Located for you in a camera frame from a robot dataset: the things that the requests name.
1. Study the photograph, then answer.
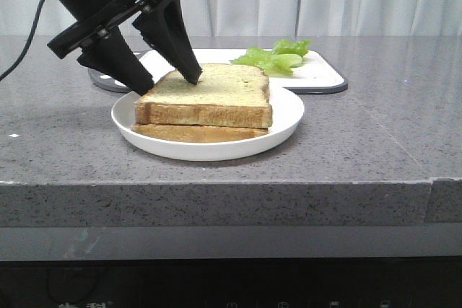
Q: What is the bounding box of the black appliance control panel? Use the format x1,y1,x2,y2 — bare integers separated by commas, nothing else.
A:
1,257,461,307

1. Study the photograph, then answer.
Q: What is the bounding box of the green lettuce leaf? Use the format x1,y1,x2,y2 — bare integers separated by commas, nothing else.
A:
230,39,311,76

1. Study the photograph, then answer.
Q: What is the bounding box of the thick top bread slice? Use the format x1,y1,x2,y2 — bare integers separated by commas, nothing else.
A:
135,63,273,128

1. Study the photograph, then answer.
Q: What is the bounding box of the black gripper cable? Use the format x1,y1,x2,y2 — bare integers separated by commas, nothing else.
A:
0,0,51,82

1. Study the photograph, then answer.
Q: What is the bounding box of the white round plate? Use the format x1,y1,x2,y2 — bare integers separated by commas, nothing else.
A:
111,87,305,162

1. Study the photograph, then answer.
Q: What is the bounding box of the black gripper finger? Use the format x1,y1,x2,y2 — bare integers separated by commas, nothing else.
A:
77,28,154,95
133,0,201,84

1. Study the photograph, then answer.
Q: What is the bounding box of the thin bottom bread slice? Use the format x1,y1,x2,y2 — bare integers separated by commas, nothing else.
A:
131,124,269,143

